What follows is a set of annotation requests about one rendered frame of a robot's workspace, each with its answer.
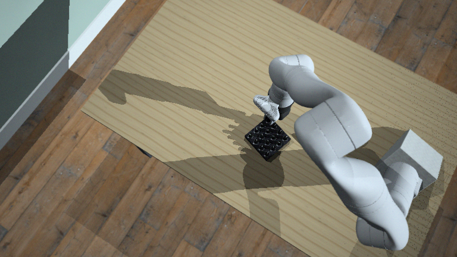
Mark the black box with knobs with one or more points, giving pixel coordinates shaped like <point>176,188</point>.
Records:
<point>266,139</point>

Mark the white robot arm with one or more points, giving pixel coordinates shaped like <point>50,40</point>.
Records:
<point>333,128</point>

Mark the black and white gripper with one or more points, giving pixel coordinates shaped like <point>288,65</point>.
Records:
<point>273,108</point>

